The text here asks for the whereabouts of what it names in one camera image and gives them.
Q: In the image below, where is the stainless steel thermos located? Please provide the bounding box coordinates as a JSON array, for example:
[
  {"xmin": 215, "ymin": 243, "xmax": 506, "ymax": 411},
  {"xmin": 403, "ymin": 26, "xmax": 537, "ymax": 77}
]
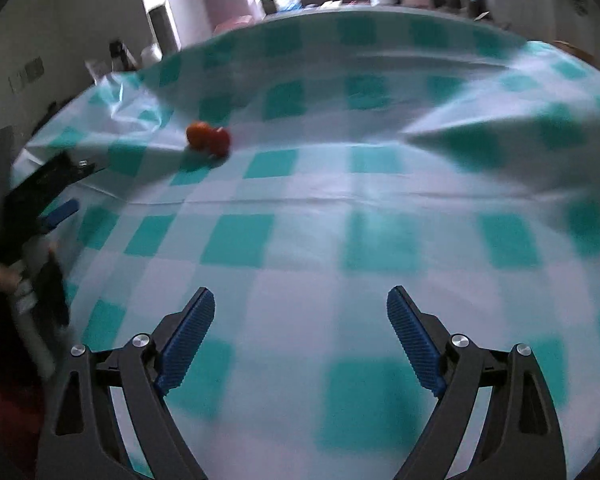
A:
[{"xmin": 147, "ymin": 4, "xmax": 181, "ymax": 53}]

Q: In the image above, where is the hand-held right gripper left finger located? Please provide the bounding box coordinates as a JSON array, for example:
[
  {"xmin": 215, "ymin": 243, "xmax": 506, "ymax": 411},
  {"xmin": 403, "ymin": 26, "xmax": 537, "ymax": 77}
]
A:
[{"xmin": 36, "ymin": 287, "xmax": 216, "ymax": 480}]

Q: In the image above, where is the wall socket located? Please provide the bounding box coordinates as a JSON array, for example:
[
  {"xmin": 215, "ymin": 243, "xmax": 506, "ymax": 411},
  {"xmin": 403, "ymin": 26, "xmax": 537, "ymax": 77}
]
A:
[{"xmin": 9, "ymin": 57, "xmax": 46, "ymax": 93}]

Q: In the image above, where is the small red cherry tomato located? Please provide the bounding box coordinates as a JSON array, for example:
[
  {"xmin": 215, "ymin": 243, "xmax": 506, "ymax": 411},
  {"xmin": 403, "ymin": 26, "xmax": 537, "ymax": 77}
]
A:
[{"xmin": 207, "ymin": 128, "xmax": 231, "ymax": 156}]

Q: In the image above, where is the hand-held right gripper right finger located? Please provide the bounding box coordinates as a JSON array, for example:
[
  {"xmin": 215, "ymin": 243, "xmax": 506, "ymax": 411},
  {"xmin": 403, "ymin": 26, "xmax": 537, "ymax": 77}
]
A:
[{"xmin": 386, "ymin": 286, "xmax": 567, "ymax": 480}]

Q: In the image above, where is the person's left hand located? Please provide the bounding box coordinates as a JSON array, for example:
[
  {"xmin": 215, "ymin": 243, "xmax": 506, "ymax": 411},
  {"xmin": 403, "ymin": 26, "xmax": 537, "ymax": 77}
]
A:
[{"xmin": 0, "ymin": 262, "xmax": 26, "ymax": 298}]

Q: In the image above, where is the teal white checkered tablecloth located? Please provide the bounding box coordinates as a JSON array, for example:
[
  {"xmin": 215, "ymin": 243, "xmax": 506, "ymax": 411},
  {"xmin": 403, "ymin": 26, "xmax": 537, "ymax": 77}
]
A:
[{"xmin": 10, "ymin": 2, "xmax": 600, "ymax": 480}]

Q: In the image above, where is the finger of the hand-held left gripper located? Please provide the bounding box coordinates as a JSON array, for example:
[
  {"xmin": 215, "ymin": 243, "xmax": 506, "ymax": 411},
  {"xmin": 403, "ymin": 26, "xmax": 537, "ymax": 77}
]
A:
[
  {"xmin": 7, "ymin": 152, "xmax": 103, "ymax": 211},
  {"xmin": 39, "ymin": 199, "xmax": 80, "ymax": 231}
]

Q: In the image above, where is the small orange mandarin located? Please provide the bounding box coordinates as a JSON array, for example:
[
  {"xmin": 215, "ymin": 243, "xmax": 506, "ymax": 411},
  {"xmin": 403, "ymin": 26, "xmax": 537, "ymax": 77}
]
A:
[{"xmin": 186, "ymin": 121, "xmax": 214, "ymax": 150}]

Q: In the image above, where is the dark glass bottle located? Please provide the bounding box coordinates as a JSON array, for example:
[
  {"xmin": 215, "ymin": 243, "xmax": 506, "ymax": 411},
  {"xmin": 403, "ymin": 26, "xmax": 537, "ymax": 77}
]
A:
[{"xmin": 109, "ymin": 40, "xmax": 137, "ymax": 72}]

